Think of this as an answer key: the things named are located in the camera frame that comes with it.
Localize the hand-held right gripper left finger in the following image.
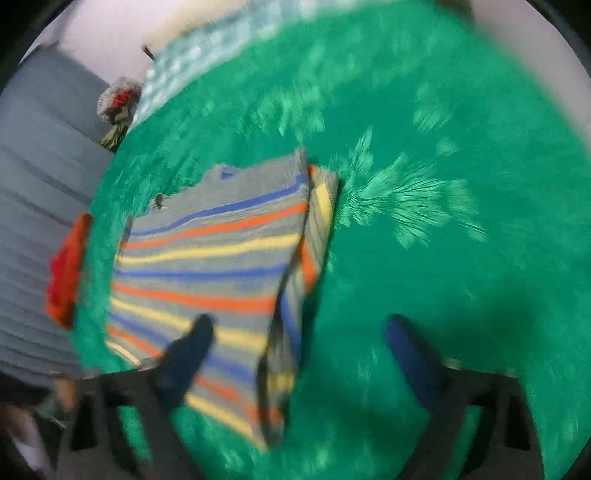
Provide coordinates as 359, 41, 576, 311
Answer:
55, 314, 218, 480

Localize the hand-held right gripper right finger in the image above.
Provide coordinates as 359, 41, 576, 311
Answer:
385, 314, 543, 480

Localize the striped knit sweater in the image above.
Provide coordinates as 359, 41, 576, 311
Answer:
105, 148, 340, 452

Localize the pile of mixed clothes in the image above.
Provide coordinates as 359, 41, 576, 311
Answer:
96, 76, 145, 153

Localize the green floral blanket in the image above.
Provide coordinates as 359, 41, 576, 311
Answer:
69, 0, 591, 480

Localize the red garment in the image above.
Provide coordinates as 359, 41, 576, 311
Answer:
49, 251, 71, 303

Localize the orange garment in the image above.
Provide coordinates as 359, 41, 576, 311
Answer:
45, 212, 93, 330

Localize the green checked bed sheet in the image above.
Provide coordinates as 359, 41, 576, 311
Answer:
131, 0, 324, 130

